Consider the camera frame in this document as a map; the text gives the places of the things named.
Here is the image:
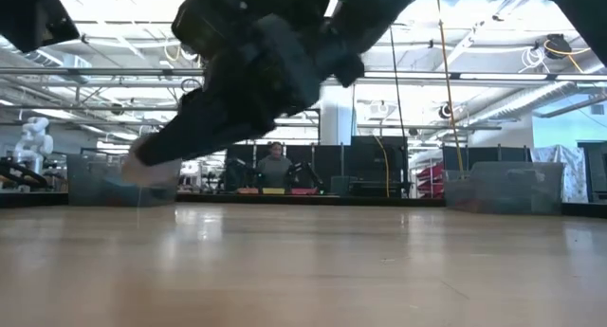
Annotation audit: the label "person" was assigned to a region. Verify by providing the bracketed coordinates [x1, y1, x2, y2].
[255, 140, 296, 191]

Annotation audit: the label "black tall unit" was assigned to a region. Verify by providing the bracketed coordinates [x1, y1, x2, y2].
[577, 140, 607, 204]

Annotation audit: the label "pale patterned cloth cover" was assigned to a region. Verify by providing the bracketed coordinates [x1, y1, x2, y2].
[529, 144, 590, 205]

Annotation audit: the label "black hanging cable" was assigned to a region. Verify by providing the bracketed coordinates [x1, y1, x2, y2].
[388, 26, 409, 143]

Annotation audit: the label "black ceiling cable reel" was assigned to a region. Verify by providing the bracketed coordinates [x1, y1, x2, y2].
[543, 33, 573, 61]

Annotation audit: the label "red shelf rack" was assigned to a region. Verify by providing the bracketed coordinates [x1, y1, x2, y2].
[415, 161, 446, 197]

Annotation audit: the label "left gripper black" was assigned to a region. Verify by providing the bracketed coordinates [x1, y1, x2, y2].
[0, 0, 82, 54]

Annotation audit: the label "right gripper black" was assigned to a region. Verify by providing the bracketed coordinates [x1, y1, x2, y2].
[136, 0, 367, 167]

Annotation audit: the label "black cabinet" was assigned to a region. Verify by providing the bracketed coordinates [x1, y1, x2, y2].
[350, 136, 410, 199]

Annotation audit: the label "short yellow cable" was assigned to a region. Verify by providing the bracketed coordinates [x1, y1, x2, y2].
[373, 135, 391, 199]

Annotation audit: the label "natural wood cylinder block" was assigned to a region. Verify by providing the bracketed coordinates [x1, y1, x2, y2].
[120, 135, 184, 189]

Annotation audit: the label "black aluminium table frame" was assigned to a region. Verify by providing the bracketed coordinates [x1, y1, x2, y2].
[0, 190, 607, 219]

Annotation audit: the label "dark partition panels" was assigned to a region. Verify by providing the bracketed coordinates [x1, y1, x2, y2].
[442, 145, 533, 165]

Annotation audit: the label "clear plastic bin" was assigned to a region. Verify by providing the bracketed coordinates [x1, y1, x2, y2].
[65, 152, 182, 208]
[444, 161, 565, 217]

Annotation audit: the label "black screen panels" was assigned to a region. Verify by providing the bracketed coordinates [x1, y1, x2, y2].
[224, 143, 353, 191]

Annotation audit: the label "black curved background equipment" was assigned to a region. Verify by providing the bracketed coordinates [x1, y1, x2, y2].
[0, 156, 51, 193]

